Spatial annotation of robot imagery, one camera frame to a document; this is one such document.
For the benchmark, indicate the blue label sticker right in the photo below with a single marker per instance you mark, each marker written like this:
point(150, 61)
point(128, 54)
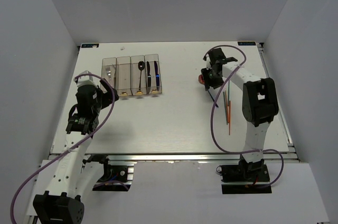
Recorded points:
point(246, 43)

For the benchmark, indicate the white front panel board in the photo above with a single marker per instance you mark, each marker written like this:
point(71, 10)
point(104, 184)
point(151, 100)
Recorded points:
point(191, 192)

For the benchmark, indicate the iridescent rainbow spoon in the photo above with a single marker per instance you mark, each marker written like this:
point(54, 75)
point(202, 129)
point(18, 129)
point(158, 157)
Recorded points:
point(212, 98)

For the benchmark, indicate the blue label sticker left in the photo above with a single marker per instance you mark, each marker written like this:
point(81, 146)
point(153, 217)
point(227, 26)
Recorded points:
point(89, 45)

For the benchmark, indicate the smoky clear container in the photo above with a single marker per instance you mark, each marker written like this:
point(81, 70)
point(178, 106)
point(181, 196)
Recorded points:
point(151, 58)
point(123, 76)
point(135, 75)
point(108, 62)

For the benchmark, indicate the orange chopstick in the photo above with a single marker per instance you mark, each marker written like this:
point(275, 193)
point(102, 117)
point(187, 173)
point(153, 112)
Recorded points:
point(227, 114)
point(229, 125)

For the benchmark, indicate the black knife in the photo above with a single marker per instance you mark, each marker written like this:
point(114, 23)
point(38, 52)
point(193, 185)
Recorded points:
point(149, 77)

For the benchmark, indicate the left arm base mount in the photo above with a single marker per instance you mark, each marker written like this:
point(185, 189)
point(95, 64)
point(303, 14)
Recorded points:
point(115, 176)

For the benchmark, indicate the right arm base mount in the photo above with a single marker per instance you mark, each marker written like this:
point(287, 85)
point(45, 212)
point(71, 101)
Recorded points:
point(235, 181)

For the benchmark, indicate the blue label sticker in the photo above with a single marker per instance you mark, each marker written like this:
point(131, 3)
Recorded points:
point(246, 43)
point(89, 45)

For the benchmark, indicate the fork with pink handle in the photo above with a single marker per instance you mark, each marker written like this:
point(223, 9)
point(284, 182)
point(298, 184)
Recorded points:
point(108, 73)

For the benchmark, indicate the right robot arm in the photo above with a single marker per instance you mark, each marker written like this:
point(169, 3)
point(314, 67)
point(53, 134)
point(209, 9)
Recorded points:
point(259, 101)

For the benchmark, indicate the aluminium table edge rail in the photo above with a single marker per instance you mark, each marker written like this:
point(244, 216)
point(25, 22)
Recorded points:
point(290, 156)

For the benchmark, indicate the iridescent blue knife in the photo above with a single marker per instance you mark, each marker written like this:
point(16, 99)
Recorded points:
point(157, 76)

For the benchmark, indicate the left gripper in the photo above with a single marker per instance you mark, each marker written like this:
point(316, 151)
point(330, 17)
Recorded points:
point(105, 104)

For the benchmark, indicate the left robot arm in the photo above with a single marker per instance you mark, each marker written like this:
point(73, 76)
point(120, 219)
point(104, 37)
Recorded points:
point(63, 199)

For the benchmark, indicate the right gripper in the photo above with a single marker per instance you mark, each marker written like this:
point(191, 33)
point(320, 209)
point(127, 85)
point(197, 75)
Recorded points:
point(208, 83)

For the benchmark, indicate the black spoon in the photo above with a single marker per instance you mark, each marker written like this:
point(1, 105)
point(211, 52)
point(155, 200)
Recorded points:
point(141, 67)

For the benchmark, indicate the green chopstick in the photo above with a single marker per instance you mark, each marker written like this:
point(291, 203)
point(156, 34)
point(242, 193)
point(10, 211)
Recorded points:
point(225, 100)
point(229, 93)

